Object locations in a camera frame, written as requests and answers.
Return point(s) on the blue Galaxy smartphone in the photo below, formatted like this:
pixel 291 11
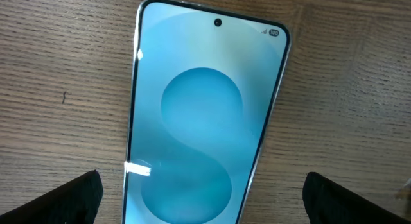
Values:
pixel 204 83

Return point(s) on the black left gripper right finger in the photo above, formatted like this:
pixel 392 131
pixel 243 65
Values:
pixel 327 202

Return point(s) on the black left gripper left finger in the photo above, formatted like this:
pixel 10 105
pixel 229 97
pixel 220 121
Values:
pixel 75 202

